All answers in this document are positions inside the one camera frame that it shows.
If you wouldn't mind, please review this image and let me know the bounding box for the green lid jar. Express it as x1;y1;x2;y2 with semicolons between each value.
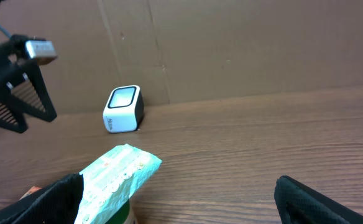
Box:
106;200;138;224

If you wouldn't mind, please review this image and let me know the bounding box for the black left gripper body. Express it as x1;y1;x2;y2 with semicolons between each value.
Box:
0;34;29;100

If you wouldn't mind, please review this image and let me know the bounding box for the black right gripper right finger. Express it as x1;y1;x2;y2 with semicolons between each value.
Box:
274;175;363;224

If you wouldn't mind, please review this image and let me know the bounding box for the small orange box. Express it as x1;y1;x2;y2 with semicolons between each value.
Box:
20;186;41;199

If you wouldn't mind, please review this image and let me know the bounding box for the teal wet wipes pack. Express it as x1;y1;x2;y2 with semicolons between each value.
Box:
75;144;162;224

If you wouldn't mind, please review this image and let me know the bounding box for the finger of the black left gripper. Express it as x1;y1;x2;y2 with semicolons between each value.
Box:
0;103;28;133
12;60;57;122

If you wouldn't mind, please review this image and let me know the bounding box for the white barcode scanner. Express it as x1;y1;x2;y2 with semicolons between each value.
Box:
103;85;144;133

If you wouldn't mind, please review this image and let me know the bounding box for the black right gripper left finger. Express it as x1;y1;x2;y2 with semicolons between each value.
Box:
0;173;84;224

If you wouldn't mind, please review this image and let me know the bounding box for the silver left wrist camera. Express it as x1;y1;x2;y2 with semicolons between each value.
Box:
25;40;58;65

